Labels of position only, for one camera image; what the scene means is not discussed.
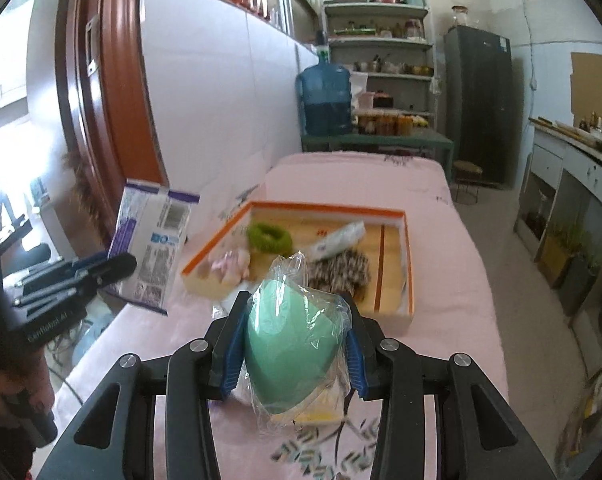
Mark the green sponge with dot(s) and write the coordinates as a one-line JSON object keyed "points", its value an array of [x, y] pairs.
{"points": [[291, 350]]}

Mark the cardboard wall panel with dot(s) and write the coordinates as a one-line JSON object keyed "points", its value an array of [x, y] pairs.
{"points": [[596, 85]]}

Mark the green fluffy scrunchie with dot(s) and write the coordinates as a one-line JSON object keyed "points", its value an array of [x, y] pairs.
{"points": [[254, 242]]}

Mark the pile of plastic bags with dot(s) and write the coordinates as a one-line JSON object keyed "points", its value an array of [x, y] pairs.
{"points": [[586, 420]]}

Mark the blue water jug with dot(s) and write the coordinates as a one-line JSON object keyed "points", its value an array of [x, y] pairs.
{"points": [[326, 105]]}

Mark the brass bowl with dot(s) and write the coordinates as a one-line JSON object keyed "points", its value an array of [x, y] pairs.
{"points": [[420, 69]]}

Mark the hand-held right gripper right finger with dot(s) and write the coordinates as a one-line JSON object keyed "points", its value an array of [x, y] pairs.
{"points": [[357, 367]]}

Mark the orange rimmed cardboard box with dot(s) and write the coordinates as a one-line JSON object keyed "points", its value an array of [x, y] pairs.
{"points": [[386, 280]]}

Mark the brown feather duster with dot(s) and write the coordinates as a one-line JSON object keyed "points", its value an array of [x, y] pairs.
{"points": [[83, 185]]}

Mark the person's left hand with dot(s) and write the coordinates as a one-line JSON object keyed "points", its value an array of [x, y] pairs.
{"points": [[31, 382]]}

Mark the leopard print scrunchie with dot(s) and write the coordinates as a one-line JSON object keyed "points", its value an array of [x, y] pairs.
{"points": [[341, 270]]}

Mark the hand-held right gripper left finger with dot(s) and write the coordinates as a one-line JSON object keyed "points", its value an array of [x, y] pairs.
{"points": [[233, 360]]}

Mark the yellow planter box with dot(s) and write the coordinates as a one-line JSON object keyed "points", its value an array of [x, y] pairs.
{"points": [[556, 255]]}

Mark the white storage shelf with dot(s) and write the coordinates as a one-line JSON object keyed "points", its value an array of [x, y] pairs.
{"points": [[376, 9]]}

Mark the glass jar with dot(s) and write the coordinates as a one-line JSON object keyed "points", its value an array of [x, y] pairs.
{"points": [[459, 16]]}

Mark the dark planter box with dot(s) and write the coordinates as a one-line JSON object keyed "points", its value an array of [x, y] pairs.
{"points": [[581, 280]]}

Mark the green table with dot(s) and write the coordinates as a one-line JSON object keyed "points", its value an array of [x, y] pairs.
{"points": [[381, 139]]}

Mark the dark refrigerator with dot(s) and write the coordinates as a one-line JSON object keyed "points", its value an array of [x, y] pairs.
{"points": [[481, 110]]}

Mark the purple and white packet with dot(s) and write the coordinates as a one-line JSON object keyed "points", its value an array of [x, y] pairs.
{"points": [[151, 240]]}

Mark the brown wooden door frame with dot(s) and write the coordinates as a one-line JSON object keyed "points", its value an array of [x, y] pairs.
{"points": [[116, 85]]}

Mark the green print tissue pack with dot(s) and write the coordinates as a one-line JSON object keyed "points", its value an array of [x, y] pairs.
{"points": [[338, 237]]}

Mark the pink glitter hair bow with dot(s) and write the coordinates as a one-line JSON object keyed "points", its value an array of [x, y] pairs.
{"points": [[228, 262]]}

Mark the round stool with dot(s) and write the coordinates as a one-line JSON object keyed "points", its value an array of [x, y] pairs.
{"points": [[467, 166]]}

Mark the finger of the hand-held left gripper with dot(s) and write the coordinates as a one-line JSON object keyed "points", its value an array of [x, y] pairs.
{"points": [[61, 270], [116, 270]]}

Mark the jar of orange preserves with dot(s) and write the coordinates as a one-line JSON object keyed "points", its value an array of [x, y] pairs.
{"points": [[387, 125], [406, 126], [368, 126]]}

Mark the grey kitchen counter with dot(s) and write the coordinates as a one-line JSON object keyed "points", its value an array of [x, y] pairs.
{"points": [[576, 160]]}

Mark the pink lidded container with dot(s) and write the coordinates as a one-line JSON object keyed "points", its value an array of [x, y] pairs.
{"points": [[366, 100]]}

